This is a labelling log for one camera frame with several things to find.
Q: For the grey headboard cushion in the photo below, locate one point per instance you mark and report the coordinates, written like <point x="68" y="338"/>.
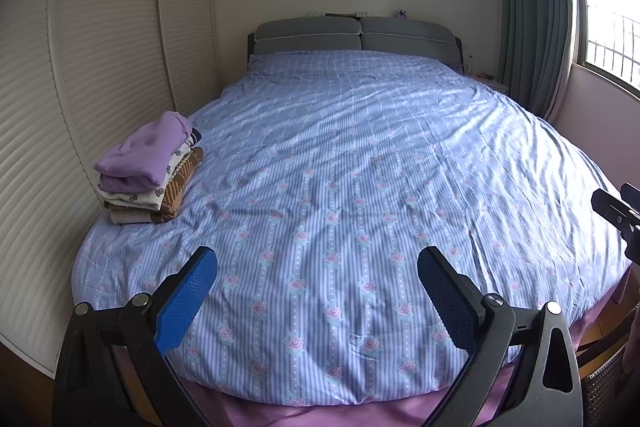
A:
<point x="307" y="38"/>
<point x="407" y="39"/>

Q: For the beige folded garment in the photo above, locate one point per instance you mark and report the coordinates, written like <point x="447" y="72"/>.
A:
<point x="130" y="216"/>

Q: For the small purple ornament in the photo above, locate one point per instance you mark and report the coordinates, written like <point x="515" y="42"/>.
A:
<point x="401" y="14"/>

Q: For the black flat object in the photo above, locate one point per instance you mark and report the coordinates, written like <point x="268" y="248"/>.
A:
<point x="339" y="15"/>

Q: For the wicker basket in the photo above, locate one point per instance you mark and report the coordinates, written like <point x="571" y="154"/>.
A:
<point x="605" y="387"/>

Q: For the purple sweatshirt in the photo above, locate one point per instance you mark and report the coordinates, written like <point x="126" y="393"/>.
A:
<point x="145" y="152"/>

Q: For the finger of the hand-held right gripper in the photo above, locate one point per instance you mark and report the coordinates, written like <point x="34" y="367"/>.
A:
<point x="612" y="207"/>
<point x="631" y="193"/>

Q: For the white nightstand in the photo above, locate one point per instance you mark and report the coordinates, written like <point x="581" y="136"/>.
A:
<point x="497" y="84"/>

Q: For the white louvered wardrobe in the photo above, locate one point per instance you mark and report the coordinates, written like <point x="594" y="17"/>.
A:
<point x="100" y="57"/>

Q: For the brown plaid folded garment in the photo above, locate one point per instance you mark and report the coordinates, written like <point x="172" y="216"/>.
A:
<point x="182" y="174"/>

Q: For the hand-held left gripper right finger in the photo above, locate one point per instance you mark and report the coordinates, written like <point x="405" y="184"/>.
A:
<point x="447" y="302"/>

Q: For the window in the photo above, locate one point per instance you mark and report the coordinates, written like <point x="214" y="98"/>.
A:
<point x="610" y="42"/>

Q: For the blue striped floral bed cover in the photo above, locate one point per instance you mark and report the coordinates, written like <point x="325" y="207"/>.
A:
<point x="350" y="157"/>

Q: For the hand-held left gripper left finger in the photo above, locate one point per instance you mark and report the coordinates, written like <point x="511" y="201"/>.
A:
<point x="187" y="297"/>

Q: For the grey padded headboard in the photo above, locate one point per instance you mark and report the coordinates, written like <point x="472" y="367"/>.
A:
<point x="251" y="52"/>

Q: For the white printed folded garment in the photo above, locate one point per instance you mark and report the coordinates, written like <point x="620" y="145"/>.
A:
<point x="135" y="198"/>

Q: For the grey-green curtain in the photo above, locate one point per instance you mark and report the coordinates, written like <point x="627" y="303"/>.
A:
<point x="530" y="7"/>

